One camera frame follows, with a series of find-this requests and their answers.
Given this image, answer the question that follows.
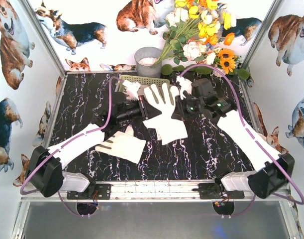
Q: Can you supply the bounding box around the small sunflower pot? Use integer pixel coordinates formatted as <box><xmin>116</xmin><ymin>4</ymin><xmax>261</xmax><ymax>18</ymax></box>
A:
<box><xmin>214</xmin><ymin>48</ymin><xmax>241</xmax><ymax>75</ymax></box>

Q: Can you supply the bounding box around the artificial flower bouquet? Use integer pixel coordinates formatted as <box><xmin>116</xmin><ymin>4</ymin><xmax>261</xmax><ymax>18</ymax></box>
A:
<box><xmin>154</xmin><ymin>0</ymin><xmax>237</xmax><ymax>65</ymax></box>

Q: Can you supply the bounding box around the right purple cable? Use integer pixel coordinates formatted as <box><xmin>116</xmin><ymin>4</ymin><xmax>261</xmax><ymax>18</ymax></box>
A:
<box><xmin>180</xmin><ymin>63</ymin><xmax>304</xmax><ymax>218</ymax></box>

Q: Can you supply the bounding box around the grey metal bucket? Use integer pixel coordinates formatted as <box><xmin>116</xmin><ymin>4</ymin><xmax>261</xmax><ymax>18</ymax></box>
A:
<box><xmin>134</xmin><ymin>47</ymin><xmax>162</xmax><ymax>78</ymax></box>

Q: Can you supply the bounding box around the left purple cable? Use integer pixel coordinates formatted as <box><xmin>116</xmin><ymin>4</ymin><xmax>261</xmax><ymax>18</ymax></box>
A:
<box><xmin>20</xmin><ymin>76</ymin><xmax>126</xmax><ymax>218</ymax></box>

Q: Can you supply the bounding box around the aluminium front frame rail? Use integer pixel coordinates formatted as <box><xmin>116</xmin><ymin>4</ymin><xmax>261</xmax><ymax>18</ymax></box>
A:
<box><xmin>20</xmin><ymin>180</ymin><xmax>291</xmax><ymax>202</ymax></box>

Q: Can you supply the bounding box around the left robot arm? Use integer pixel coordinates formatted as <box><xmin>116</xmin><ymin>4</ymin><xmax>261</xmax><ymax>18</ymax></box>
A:
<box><xmin>25</xmin><ymin>92</ymin><xmax>161</xmax><ymax>197</ymax></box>

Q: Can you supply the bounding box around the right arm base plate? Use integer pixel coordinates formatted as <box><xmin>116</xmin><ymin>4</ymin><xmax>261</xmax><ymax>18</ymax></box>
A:
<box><xmin>197</xmin><ymin>183</ymin><xmax>245</xmax><ymax>199</ymax></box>

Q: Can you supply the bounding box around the pale green storage basket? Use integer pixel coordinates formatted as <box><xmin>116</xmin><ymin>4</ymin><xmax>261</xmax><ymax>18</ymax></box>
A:
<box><xmin>119</xmin><ymin>74</ymin><xmax>170</xmax><ymax>95</ymax></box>

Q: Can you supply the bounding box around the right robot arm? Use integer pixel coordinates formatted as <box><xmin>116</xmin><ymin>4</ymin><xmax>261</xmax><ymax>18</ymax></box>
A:
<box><xmin>175</xmin><ymin>76</ymin><xmax>295</xmax><ymax>199</ymax></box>

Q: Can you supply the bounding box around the purple cable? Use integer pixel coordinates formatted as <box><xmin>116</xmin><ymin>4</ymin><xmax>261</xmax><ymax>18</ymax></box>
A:
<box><xmin>180</xmin><ymin>63</ymin><xmax>304</xmax><ymax>218</ymax></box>
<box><xmin>20</xmin><ymin>76</ymin><xmax>126</xmax><ymax>218</ymax></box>

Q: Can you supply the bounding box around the white glove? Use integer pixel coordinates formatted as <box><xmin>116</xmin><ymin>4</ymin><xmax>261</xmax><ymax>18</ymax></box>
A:
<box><xmin>95</xmin><ymin>125</ymin><xmax>146</xmax><ymax>164</ymax></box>
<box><xmin>143</xmin><ymin>83</ymin><xmax>188</xmax><ymax>145</ymax></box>

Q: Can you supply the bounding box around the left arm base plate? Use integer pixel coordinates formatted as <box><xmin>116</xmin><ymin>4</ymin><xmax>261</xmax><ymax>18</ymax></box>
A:
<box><xmin>67</xmin><ymin>182</ymin><xmax>111</xmax><ymax>200</ymax></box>

